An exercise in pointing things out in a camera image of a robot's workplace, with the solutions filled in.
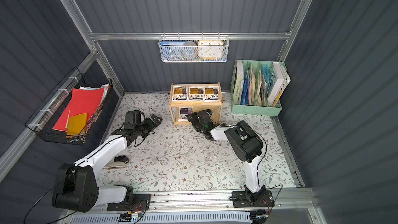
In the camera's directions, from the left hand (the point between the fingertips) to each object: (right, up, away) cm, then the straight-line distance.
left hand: (155, 122), depth 87 cm
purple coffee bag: (+14, +5, +18) cm, 23 cm away
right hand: (+20, +3, +10) cm, 22 cm away
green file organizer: (+62, +21, +9) cm, 66 cm away
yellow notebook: (-29, +1, -20) cm, 35 cm away
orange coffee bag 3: (+32, +16, +2) cm, 36 cm away
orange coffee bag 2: (+23, +16, +2) cm, 29 cm away
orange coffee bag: (+14, +17, +2) cm, 22 cm away
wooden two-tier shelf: (+36, +9, +21) cm, 43 cm away
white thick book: (+75, +25, +5) cm, 80 cm away
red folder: (-30, +12, -14) cm, 35 cm away
